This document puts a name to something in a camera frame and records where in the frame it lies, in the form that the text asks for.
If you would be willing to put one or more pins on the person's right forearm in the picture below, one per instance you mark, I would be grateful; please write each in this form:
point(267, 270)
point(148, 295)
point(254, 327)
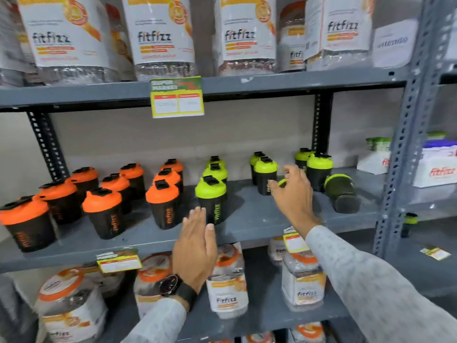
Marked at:
point(371, 292)

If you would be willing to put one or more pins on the green round shaker cap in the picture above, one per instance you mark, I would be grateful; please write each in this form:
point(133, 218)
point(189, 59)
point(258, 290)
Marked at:
point(282, 182)

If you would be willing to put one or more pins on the person's left thumb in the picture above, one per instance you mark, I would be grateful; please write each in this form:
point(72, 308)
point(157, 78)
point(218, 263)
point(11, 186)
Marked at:
point(212, 236)

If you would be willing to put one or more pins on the person's left hand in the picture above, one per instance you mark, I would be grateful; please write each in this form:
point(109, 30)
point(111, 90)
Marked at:
point(192, 250)

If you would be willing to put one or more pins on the large white cardboard box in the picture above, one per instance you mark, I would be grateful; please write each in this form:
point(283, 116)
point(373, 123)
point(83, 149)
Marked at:
point(437, 171)

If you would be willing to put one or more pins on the row of large labelled jars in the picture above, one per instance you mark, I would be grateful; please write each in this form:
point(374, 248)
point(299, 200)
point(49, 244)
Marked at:
point(160, 35)

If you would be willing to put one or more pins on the black wrist watch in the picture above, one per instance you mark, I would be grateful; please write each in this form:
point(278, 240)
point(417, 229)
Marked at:
point(176, 287)

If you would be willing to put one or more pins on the group of orange-lid shaker bottles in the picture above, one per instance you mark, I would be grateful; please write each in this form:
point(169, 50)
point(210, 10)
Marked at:
point(103, 214)

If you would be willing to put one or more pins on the person's right thumb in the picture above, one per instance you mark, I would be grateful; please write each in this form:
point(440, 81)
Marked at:
point(275, 189)

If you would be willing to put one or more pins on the green and yellow price tag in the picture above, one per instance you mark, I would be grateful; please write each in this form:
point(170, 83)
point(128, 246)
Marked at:
point(435, 253)
point(295, 242)
point(176, 98)
point(119, 261)

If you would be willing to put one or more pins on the purple-lid containers in box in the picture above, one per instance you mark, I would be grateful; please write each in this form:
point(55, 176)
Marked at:
point(441, 143)

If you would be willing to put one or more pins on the white paper sign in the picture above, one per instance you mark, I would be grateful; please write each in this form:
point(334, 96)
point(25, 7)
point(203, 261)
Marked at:
point(394, 42)

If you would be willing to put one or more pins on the grey metal shelf rack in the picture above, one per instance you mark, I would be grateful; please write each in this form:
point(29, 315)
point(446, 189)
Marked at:
point(250, 217)

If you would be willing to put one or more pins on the green-lid containers in box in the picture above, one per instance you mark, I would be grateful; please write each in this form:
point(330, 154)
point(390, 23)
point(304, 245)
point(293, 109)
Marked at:
point(379, 143)

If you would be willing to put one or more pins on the person's left forearm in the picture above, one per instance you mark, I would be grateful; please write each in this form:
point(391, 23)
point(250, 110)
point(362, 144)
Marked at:
point(160, 323)

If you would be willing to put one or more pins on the group of green-lid shaker bottles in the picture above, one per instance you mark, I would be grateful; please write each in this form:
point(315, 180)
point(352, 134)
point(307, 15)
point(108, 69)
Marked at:
point(211, 200)

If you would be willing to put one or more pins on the small white cardboard box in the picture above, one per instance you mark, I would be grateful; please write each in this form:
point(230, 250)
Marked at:
point(375, 162)

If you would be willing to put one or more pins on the person's right hand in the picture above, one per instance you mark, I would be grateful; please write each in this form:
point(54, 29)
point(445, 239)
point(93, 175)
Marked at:
point(296, 203)

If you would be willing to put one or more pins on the single black green-lid bottle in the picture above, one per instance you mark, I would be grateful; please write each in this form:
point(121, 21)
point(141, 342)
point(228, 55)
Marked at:
point(408, 224)

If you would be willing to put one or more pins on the adjacent grey shelf rack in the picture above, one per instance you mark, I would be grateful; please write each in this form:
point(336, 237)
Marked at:
point(428, 275)

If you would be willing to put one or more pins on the group of orange-lid plastic jars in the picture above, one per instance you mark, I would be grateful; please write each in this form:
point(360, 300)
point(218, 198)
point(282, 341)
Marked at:
point(228, 285)

